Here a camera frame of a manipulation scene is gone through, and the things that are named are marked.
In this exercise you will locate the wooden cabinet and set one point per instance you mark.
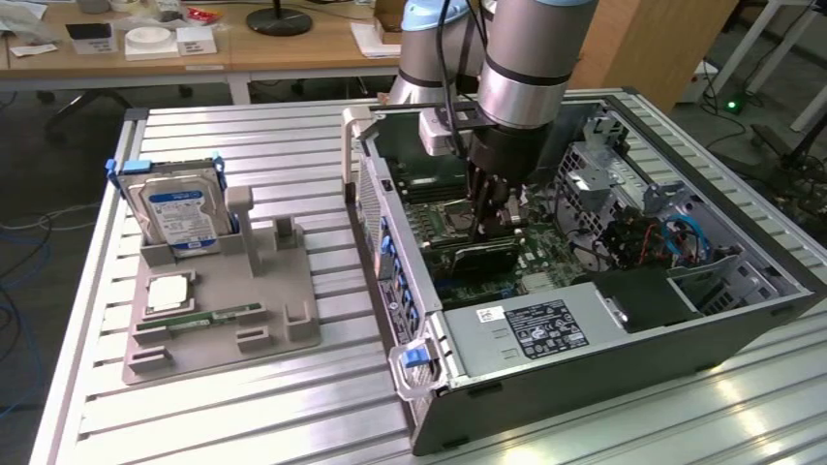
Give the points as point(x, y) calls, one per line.
point(645, 48)

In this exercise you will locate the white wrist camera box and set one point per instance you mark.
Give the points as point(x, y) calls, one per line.
point(436, 138)

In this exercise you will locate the grey parts rack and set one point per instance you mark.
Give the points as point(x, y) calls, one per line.
point(207, 349)

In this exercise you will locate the clear plastic bags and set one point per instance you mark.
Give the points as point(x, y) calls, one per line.
point(25, 19)

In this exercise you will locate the red package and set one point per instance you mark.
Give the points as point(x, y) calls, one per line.
point(201, 15)

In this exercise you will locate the blue case latch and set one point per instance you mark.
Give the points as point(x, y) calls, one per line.
point(415, 358)

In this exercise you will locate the CPU chip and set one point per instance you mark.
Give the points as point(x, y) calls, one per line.
point(168, 293)

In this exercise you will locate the graphics card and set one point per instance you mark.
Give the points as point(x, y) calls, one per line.
point(481, 259)

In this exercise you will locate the plain white box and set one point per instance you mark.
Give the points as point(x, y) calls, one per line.
point(195, 42)

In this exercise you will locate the black floor equipment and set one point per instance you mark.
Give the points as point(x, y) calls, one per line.
point(768, 138)

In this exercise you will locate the white paper label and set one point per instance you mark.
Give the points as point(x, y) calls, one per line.
point(33, 49)

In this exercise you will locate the grey power supply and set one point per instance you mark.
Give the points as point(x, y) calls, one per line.
point(491, 349)

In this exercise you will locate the black round lamp base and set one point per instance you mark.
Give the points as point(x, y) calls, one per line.
point(277, 23)

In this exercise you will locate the metal disk bay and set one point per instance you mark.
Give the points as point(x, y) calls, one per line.
point(593, 184)

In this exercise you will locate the black chair base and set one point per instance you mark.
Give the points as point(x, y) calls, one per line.
point(84, 104)

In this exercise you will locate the cardboard box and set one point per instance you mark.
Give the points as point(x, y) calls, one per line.
point(387, 17)

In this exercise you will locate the green indicator light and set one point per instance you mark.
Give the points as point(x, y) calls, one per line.
point(731, 104)

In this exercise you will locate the white round dish box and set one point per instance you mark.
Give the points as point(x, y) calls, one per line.
point(152, 43)

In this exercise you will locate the open black PC case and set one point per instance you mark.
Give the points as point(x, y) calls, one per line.
point(645, 378)

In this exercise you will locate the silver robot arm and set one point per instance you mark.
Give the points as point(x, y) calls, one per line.
point(523, 72)

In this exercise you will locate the hard disk with blue caddy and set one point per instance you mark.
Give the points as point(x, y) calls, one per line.
point(175, 213)

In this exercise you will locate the wooden desk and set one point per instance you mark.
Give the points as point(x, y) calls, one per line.
point(96, 65)

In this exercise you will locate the white box with black top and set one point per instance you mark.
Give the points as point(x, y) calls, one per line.
point(92, 39)

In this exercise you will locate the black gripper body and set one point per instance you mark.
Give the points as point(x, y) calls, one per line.
point(507, 150)

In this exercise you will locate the stack of white papers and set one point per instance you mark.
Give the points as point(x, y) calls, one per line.
point(375, 41)

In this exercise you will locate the green motherboard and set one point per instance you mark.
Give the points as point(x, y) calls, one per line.
point(543, 252)

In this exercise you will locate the white desk frame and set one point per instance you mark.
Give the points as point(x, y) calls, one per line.
point(761, 68)

